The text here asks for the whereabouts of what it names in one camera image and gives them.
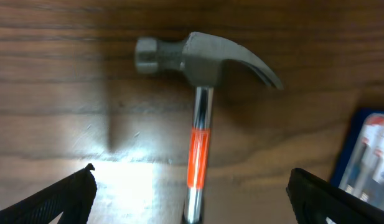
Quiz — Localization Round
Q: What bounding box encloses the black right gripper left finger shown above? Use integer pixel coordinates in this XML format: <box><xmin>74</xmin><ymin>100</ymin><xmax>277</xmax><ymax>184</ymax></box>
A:
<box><xmin>0</xmin><ymin>163</ymin><xmax>97</xmax><ymax>224</ymax></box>

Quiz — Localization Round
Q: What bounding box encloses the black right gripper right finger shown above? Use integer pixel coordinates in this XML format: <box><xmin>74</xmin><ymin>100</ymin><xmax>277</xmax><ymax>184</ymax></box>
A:
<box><xmin>286</xmin><ymin>168</ymin><xmax>384</xmax><ymax>224</ymax></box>

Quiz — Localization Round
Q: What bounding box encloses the blue precision screwdriver set case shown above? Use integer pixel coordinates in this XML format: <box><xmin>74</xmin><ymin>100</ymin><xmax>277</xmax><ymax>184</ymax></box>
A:
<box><xmin>330</xmin><ymin>108</ymin><xmax>384</xmax><ymax>211</ymax></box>

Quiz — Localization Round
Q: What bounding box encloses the claw hammer orange black handle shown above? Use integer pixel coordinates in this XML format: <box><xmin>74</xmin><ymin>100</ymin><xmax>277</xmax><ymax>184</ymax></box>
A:
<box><xmin>135</xmin><ymin>32</ymin><xmax>283</xmax><ymax>223</ymax></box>

